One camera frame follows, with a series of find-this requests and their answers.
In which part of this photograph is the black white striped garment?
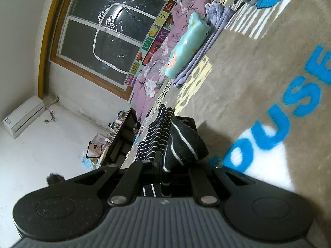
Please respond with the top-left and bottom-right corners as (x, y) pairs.
(135, 104), (209, 197)

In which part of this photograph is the dark wooden side desk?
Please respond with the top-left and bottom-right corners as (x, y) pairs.
(100, 108), (137, 167)

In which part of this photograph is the cardboard box on desk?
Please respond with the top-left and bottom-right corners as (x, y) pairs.
(85, 133), (111, 160)

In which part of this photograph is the brown Mickey Mouse blanket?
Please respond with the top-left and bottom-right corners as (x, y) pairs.
(121, 0), (331, 194)

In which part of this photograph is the purple floral duvet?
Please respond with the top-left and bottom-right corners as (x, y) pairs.
(132, 0), (211, 123)

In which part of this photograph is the colourful alphabet headboard panel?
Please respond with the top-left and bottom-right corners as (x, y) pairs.
(125, 0), (177, 87)

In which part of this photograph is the teal folded children top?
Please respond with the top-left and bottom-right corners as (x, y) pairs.
(164, 12), (210, 78)

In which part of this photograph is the lavender folded garment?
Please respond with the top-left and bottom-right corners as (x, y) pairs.
(173, 1), (235, 88)

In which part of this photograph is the white wall air conditioner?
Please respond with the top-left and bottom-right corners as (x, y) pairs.
(3, 96), (45, 139)

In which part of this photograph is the window with wooden frame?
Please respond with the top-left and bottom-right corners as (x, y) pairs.
(37, 0), (182, 101)

